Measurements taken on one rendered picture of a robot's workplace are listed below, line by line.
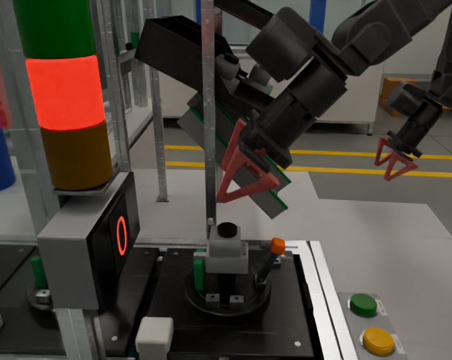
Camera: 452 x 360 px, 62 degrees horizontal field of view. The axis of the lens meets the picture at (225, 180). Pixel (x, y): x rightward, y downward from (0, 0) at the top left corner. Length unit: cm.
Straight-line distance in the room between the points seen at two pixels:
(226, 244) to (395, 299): 42
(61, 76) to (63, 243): 12
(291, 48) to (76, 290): 33
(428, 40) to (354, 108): 517
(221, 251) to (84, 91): 34
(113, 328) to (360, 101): 422
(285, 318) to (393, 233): 54
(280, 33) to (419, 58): 915
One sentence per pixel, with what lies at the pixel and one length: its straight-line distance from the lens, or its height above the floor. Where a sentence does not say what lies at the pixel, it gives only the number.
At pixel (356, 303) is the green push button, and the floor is 97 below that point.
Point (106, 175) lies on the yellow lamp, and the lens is 33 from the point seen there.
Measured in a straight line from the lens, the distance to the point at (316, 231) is 101.
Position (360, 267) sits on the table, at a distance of 92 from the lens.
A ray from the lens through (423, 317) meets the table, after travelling 84.
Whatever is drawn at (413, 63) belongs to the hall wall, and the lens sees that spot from 956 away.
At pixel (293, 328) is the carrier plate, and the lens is 59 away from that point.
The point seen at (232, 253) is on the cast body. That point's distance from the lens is 56.
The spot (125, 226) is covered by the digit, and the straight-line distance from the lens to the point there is 37.
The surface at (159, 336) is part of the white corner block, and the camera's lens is 55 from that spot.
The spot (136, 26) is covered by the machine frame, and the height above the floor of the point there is 129.
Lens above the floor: 139
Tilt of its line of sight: 25 degrees down
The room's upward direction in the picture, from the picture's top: straight up
